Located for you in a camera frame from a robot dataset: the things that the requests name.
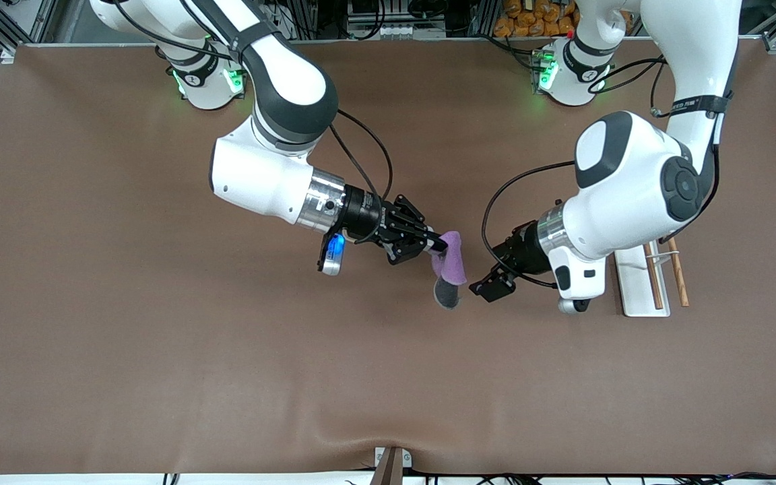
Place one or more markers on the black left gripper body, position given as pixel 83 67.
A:
pixel 525 252

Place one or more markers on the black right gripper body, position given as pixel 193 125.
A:
pixel 366 217

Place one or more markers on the purple and grey towel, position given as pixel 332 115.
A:
pixel 454 266

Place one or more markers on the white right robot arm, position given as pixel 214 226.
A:
pixel 273 74

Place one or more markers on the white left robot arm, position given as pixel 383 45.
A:
pixel 630 182

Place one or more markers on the white rack with wooden rods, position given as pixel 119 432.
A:
pixel 634 289

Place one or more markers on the metal bracket with brown post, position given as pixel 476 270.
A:
pixel 391 468

